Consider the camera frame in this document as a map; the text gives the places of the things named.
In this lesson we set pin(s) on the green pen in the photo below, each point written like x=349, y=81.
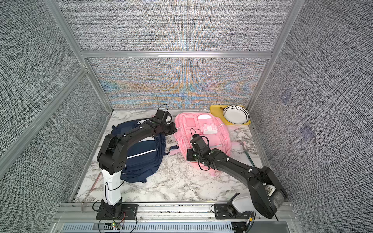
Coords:
x=247, y=154

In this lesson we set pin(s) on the white vented cable duct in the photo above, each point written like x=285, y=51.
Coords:
x=149, y=227

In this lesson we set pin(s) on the white dotted bowl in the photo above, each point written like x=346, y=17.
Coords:
x=236, y=114

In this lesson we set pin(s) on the pink backpack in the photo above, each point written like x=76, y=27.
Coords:
x=210, y=127

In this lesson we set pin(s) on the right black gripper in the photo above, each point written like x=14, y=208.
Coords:
x=189, y=153

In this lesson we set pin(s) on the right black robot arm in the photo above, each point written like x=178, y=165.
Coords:
x=266, y=191

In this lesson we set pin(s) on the navy blue backpack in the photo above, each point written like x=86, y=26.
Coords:
x=143, y=158

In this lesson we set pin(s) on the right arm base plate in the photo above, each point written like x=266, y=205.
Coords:
x=227, y=211

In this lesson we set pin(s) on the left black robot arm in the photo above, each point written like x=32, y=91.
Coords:
x=112, y=159

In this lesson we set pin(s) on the yellow tray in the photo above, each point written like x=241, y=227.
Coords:
x=217, y=111

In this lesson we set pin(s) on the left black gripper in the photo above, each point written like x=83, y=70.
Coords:
x=173, y=129

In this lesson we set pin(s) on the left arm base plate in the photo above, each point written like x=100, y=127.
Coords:
x=117, y=212

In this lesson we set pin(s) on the pink pencil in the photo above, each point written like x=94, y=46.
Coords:
x=93, y=186

